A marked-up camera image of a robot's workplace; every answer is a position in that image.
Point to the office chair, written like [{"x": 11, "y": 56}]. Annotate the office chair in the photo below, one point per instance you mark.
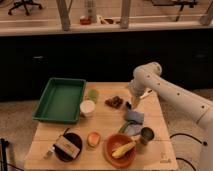
[{"x": 24, "y": 3}]

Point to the white handled brush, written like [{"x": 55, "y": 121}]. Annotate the white handled brush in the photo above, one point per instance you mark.
[{"x": 146, "y": 93}]

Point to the yellow corn cob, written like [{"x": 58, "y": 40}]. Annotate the yellow corn cob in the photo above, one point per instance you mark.
[{"x": 122, "y": 150}]

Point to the orange bowl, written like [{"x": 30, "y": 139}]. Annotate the orange bowl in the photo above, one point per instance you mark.
[{"x": 111, "y": 144}]

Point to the orange fruit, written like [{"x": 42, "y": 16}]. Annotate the orange fruit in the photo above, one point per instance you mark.
[{"x": 93, "y": 139}]

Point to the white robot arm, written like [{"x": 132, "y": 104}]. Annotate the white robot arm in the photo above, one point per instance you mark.
[{"x": 200, "y": 109}]

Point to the metal cup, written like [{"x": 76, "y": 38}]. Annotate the metal cup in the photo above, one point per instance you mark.
[{"x": 147, "y": 135}]

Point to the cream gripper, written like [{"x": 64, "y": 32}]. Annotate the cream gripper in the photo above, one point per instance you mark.
[{"x": 135, "y": 102}]

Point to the grey cloth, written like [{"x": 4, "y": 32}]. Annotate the grey cloth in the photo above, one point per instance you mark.
[{"x": 133, "y": 130}]

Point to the white cup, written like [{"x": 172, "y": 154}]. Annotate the white cup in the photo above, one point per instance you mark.
[{"x": 87, "y": 108}]

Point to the green plastic tray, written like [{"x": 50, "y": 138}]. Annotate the green plastic tray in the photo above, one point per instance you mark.
[{"x": 60, "y": 101}]

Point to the dark red grape bunch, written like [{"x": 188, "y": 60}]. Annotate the dark red grape bunch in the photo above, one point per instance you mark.
[{"x": 114, "y": 102}]

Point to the green cup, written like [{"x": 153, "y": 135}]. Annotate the green cup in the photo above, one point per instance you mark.
[{"x": 93, "y": 95}]

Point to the wooden block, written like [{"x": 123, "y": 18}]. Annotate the wooden block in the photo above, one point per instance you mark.
[{"x": 67, "y": 146}]

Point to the red object on shelf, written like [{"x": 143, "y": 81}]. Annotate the red object on shelf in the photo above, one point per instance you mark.
[{"x": 85, "y": 21}]

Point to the black bowl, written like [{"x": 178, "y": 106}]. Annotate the black bowl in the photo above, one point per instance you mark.
[{"x": 76, "y": 140}]

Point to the green vegetable stem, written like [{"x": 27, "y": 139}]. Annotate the green vegetable stem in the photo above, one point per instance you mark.
[{"x": 123, "y": 128}]

